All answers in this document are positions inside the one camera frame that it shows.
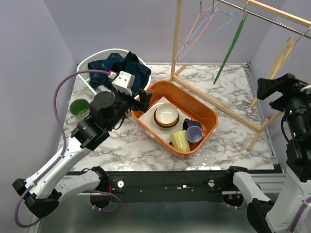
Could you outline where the wooden clothes rack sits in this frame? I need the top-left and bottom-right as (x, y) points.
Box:
(169, 0), (311, 151)

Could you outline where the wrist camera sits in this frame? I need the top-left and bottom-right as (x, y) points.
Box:
(300, 84), (311, 94)
(108, 71), (135, 96)

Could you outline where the wooden hanger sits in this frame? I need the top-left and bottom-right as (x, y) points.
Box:
(248, 30), (311, 99)

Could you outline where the green ceramic mug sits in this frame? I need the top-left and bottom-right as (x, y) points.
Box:
(65, 99), (90, 125)

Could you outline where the black mounting base bar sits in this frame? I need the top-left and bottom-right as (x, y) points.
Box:
(95, 170), (238, 203)

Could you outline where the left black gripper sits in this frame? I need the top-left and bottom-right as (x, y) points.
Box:
(106, 80), (153, 130)

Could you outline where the white and gold bowl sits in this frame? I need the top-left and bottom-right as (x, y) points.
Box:
(154, 103), (180, 129)

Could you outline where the blue wire hanger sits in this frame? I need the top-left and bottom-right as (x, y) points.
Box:
(186, 1), (238, 55)

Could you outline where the black skirt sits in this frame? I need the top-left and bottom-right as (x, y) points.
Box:
(125, 51), (140, 63)

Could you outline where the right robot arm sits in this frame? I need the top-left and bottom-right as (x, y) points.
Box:
(223, 73), (311, 233)

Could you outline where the yellow cup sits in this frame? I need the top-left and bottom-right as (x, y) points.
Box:
(170, 130), (190, 152)

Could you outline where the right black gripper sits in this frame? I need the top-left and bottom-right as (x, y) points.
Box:
(256, 70), (311, 134)

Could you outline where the green hanger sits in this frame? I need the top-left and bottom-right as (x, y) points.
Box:
(213, 0), (250, 84)

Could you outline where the purple cup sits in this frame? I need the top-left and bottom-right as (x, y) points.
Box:
(186, 126), (204, 143)

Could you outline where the dark blue cup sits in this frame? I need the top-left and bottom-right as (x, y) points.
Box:
(183, 118), (202, 130)

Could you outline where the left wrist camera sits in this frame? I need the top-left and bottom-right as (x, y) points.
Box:
(108, 71), (135, 96)

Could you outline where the white laundry basket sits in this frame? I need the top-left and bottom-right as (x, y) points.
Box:
(77, 49), (151, 93)

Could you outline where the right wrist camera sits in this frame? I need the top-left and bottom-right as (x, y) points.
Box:
(300, 84), (311, 94)

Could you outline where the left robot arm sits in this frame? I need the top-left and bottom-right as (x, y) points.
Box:
(13, 90), (152, 219)

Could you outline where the pink wire hanger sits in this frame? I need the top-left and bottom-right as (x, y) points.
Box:
(174, 1), (219, 64)

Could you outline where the navy blue garment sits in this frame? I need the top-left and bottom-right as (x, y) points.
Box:
(87, 53), (151, 95)

